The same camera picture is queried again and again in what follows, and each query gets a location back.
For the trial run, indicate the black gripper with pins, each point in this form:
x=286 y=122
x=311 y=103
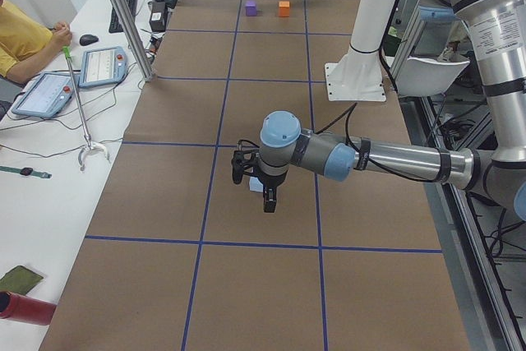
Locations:
x=271 y=184

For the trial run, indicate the light blue block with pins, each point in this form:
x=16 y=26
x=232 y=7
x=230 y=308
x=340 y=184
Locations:
x=255 y=185

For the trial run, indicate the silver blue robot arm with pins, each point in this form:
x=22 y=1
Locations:
x=497 y=31

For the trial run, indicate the orange block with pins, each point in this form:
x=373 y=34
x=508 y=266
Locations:
x=284 y=8

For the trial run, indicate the purple block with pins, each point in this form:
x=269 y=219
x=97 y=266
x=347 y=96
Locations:
x=251 y=8

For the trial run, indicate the person's hand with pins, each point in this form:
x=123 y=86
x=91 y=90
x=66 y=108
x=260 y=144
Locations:
x=62 y=34

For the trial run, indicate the brown paper table cover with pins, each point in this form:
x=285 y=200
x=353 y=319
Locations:
x=180 y=254

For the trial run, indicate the white chair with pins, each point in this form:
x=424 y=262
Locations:
x=422 y=77

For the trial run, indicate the black power adapter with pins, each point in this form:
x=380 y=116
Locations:
x=158 y=16

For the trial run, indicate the far blue teach pendant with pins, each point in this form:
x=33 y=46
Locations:
x=103 y=66

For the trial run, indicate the blue teach pendant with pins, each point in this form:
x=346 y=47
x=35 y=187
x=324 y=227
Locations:
x=46 y=97
x=103 y=66

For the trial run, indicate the black computer mouse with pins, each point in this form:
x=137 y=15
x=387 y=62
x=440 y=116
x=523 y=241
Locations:
x=88 y=39

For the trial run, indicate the near blue teach pendant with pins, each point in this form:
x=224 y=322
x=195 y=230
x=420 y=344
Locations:
x=46 y=97

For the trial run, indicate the red water bottle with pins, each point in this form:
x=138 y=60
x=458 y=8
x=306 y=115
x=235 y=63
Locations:
x=16 y=307

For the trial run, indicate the person in yellow shirt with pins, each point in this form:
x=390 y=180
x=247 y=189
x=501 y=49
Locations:
x=26 y=45

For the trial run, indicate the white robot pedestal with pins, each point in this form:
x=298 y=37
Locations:
x=358 y=74

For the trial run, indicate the green handled reacher grabber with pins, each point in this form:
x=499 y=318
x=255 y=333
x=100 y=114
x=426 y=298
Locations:
x=90 y=146

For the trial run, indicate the green strap smartwatch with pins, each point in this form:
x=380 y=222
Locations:
x=26 y=172

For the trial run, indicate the aluminium frame post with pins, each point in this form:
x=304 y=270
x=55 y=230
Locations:
x=133 y=38

